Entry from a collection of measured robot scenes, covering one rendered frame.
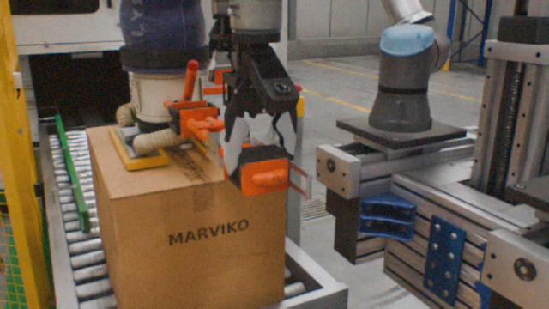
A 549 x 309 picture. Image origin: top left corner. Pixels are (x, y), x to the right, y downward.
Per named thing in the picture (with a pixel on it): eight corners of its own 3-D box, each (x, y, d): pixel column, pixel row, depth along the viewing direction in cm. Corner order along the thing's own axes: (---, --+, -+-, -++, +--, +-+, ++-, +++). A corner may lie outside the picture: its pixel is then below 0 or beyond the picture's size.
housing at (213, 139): (204, 156, 86) (203, 133, 85) (238, 152, 89) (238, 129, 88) (216, 168, 80) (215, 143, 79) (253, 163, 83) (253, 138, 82)
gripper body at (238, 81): (265, 105, 77) (265, 30, 73) (289, 116, 70) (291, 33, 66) (220, 109, 74) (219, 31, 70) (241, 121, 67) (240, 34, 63)
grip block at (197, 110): (168, 129, 105) (166, 103, 103) (210, 124, 109) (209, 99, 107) (177, 138, 98) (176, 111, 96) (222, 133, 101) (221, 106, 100)
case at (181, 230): (100, 241, 158) (85, 128, 145) (212, 219, 174) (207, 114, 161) (130, 357, 107) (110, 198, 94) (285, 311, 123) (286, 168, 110)
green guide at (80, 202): (43, 129, 293) (41, 115, 290) (61, 127, 298) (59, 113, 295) (59, 239, 158) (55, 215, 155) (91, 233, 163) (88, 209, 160)
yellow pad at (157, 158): (108, 135, 136) (106, 118, 135) (142, 130, 140) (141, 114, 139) (126, 172, 107) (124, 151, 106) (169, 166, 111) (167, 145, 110)
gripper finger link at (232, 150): (220, 166, 75) (240, 112, 74) (233, 178, 70) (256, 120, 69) (203, 161, 73) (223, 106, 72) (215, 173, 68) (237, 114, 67)
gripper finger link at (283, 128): (289, 149, 80) (270, 101, 75) (306, 160, 74) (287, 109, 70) (274, 158, 79) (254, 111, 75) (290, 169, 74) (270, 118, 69)
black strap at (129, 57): (114, 58, 126) (113, 44, 124) (197, 54, 135) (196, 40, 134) (128, 69, 106) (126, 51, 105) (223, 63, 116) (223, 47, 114)
